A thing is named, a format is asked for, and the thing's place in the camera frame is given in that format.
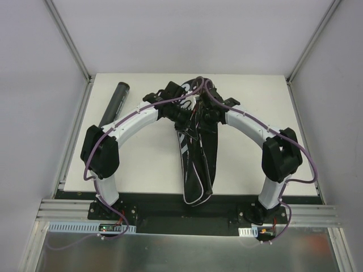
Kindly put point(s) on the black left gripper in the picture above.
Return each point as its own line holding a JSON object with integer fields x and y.
{"x": 184, "y": 123}

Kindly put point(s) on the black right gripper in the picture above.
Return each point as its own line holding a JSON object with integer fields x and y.
{"x": 205, "y": 115}

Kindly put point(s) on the black racket bag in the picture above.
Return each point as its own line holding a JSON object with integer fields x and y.
{"x": 198, "y": 149}

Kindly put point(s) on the black shuttlecock tube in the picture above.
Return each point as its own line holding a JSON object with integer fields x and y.
{"x": 115, "y": 104}

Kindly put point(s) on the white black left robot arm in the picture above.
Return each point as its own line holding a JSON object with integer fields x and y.
{"x": 100, "y": 149}

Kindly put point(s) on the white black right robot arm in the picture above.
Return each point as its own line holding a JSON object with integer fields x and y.
{"x": 281, "y": 152}

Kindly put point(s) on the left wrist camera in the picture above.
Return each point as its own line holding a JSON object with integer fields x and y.
{"x": 193, "y": 100}

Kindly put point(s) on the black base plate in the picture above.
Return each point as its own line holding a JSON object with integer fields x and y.
{"x": 167, "y": 214}

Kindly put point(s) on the aluminium frame rail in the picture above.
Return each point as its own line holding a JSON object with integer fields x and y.
{"x": 77, "y": 210}

